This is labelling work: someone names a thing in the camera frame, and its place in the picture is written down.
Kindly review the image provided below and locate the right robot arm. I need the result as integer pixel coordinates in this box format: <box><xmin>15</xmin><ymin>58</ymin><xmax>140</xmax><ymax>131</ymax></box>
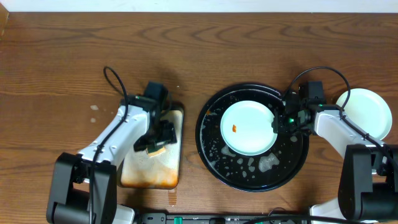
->
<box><xmin>272</xmin><ymin>92</ymin><xmax>397</xmax><ymax>223</ymax></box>

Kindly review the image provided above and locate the green and yellow sponge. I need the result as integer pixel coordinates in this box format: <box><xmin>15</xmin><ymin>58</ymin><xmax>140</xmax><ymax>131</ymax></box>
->
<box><xmin>147</xmin><ymin>147</ymin><xmax>166</xmax><ymax>157</ymax></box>

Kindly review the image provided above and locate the black rectangular sponge tray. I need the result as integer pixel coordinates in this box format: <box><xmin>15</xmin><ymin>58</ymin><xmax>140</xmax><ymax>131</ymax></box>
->
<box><xmin>118</xmin><ymin>103</ymin><xmax>184</xmax><ymax>190</ymax></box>

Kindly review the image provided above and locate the light blue plate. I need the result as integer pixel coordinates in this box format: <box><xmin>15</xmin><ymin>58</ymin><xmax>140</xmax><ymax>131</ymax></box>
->
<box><xmin>345</xmin><ymin>88</ymin><xmax>392</xmax><ymax>140</ymax></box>
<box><xmin>220</xmin><ymin>100</ymin><xmax>277</xmax><ymax>156</ymax></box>

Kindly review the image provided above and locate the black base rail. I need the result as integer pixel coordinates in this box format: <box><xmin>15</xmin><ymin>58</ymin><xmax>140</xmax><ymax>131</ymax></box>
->
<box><xmin>114</xmin><ymin>205</ymin><xmax>343</xmax><ymax>224</ymax></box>

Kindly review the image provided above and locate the black round tray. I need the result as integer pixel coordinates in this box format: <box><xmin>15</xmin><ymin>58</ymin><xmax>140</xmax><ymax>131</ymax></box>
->
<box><xmin>195</xmin><ymin>83</ymin><xmax>309</xmax><ymax>192</ymax></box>

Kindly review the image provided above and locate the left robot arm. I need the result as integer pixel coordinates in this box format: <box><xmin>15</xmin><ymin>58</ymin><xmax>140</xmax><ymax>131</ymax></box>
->
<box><xmin>46</xmin><ymin>95</ymin><xmax>178</xmax><ymax>223</ymax></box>

